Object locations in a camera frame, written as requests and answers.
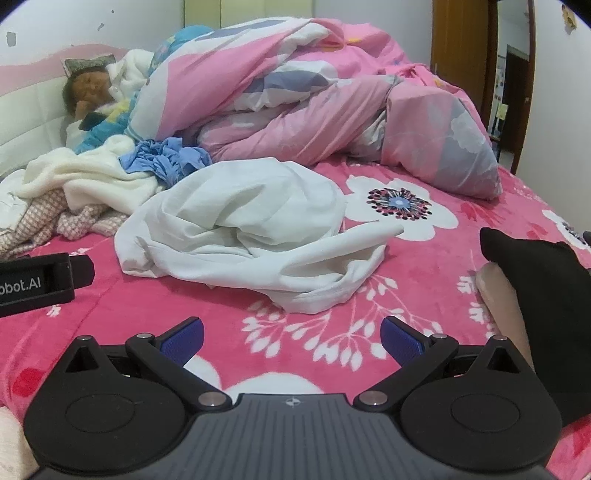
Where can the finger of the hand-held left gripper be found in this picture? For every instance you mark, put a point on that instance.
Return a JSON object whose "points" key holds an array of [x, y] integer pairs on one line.
{"points": [[83, 273]]}

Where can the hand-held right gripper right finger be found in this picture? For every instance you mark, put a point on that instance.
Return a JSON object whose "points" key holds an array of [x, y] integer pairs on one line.
{"points": [[400, 341]]}

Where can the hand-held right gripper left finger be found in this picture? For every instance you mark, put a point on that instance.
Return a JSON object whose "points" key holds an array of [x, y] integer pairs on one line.
{"points": [[184, 340]]}

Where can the white shirt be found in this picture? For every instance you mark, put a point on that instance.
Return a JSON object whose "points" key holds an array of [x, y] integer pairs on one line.
{"points": [[240, 221]]}

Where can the beige checkered cloth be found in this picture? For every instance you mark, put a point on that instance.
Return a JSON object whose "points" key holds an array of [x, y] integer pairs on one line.
{"points": [[51, 217]]}

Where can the pink floral bed blanket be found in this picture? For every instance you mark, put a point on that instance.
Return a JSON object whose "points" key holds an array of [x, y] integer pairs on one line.
{"points": [[443, 286]]}

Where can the cream fleece garment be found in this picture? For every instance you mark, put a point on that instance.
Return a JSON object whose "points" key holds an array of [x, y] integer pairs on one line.
{"points": [[87, 170]]}

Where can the folded tan garment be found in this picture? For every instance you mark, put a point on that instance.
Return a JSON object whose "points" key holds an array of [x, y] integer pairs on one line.
{"points": [[505, 314]]}

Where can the cyan patterned blanket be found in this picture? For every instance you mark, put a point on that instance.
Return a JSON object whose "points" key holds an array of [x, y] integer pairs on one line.
{"points": [[99, 134]]}

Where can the crumpled blue cloth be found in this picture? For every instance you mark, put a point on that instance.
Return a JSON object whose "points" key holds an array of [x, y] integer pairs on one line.
{"points": [[171, 159]]}

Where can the folded black garment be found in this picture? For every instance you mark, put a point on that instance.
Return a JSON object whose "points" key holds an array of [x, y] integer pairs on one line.
{"points": [[549, 300]]}

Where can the white padded headboard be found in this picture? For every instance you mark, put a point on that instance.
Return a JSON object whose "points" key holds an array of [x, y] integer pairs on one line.
{"points": [[27, 120]]}

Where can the white fluffy blanket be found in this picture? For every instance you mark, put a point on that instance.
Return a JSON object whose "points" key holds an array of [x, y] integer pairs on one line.
{"points": [[129, 69]]}

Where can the green patterned pillow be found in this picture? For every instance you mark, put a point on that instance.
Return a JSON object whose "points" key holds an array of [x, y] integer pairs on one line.
{"points": [[87, 62]]}

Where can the pink and grey quilt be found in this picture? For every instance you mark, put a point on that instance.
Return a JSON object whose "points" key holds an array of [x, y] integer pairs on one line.
{"points": [[286, 92]]}

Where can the brown wooden door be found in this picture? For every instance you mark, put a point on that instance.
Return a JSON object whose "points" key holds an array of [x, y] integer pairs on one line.
{"points": [[461, 50]]}

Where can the cream wardrobe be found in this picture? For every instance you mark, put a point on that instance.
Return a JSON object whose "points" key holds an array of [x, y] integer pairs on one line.
{"points": [[268, 9]]}

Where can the wooden door frame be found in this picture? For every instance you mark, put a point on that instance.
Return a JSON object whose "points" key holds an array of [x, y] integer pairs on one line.
{"points": [[531, 69]]}

